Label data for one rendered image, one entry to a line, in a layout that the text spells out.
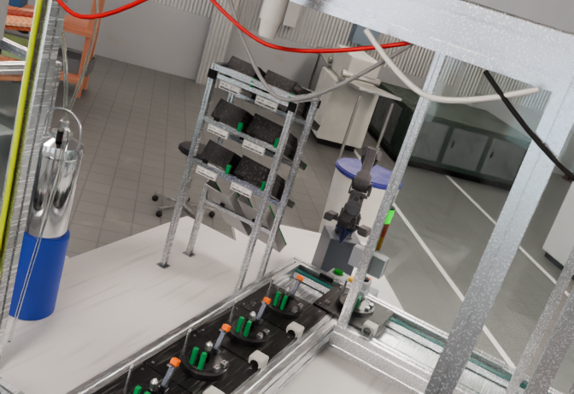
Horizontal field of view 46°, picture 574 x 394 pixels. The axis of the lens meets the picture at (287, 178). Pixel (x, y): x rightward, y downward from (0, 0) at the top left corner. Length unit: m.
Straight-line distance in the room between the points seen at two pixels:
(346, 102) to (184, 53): 2.66
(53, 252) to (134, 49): 7.84
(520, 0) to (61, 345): 1.56
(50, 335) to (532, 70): 1.55
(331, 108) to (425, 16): 7.09
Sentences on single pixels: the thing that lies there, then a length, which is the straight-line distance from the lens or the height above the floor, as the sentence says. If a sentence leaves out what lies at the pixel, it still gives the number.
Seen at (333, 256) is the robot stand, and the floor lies 0.98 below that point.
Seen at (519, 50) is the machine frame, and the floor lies 2.05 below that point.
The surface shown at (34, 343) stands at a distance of 2.13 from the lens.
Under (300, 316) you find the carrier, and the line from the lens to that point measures 2.35.
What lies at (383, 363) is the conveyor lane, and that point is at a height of 0.91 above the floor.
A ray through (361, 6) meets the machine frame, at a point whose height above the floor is 2.04.
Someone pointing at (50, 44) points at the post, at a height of 1.75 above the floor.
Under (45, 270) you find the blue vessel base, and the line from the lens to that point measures 2.13.
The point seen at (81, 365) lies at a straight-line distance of 2.07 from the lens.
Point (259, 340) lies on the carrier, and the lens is 2.12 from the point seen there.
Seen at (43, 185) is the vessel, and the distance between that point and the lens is 2.02.
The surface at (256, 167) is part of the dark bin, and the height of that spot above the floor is 1.35.
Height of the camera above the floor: 2.09
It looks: 18 degrees down
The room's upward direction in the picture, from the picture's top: 17 degrees clockwise
